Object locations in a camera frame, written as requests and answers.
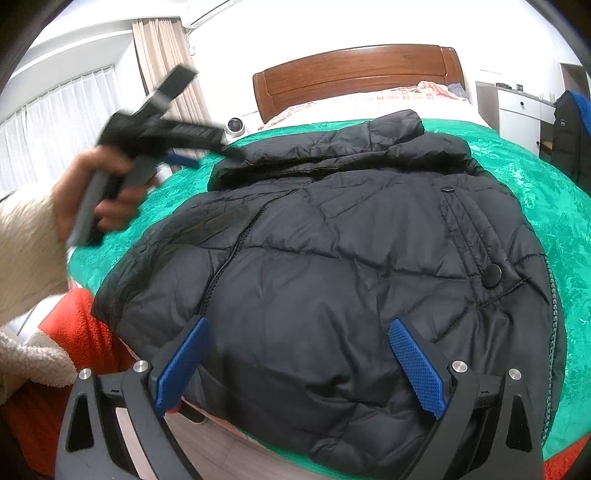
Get hanging black and blue jacket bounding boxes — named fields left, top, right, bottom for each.
left=549, top=90, right=591, bottom=185

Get pink striped bedsheet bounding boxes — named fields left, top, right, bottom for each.
left=259, top=80, right=490, bottom=130

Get sheer white curtain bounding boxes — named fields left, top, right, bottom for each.
left=0, top=65, right=153, bottom=199

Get cream fleece top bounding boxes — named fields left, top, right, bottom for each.
left=0, top=323, right=77, bottom=407

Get person's left hand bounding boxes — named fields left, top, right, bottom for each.
left=52, top=148, right=160, bottom=243

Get black puffer jacket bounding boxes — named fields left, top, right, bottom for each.
left=91, top=110, right=568, bottom=467

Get beige curtain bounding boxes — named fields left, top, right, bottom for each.
left=131, top=18, right=213, bottom=153

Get green patterned blanket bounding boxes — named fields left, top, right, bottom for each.
left=65, top=117, right=591, bottom=462

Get wooden bed headboard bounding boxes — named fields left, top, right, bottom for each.
left=252, top=44, right=465, bottom=130

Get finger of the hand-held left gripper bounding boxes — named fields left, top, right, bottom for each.
left=159, top=152, right=201, bottom=171
left=203, top=136, right=245, bottom=162

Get person's left forearm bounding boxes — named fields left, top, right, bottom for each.
left=0, top=191, right=75, bottom=333

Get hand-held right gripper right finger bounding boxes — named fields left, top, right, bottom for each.
left=388, top=318, right=544, bottom=480

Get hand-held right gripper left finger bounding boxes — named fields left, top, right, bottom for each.
left=54, top=316, right=218, bottom=480

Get orange fleece garment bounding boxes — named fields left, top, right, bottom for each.
left=0, top=288, right=573, bottom=480

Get white desk with drawers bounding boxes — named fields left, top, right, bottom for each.
left=475, top=80, right=557, bottom=158

